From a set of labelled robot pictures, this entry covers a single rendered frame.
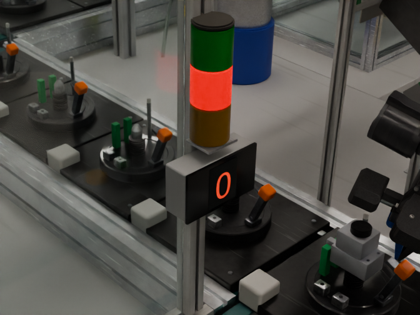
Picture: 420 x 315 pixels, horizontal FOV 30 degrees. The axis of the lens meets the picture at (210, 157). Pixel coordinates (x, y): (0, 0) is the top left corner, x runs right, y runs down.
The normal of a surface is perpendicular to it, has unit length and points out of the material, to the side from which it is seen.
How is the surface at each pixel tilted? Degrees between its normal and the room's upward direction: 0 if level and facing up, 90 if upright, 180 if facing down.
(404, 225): 26
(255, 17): 90
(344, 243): 90
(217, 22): 0
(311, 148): 0
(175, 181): 90
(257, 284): 0
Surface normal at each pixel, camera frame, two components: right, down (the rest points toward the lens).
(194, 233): 0.70, 0.39
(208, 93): -0.11, 0.51
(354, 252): -0.72, 0.35
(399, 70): 0.03, -0.85
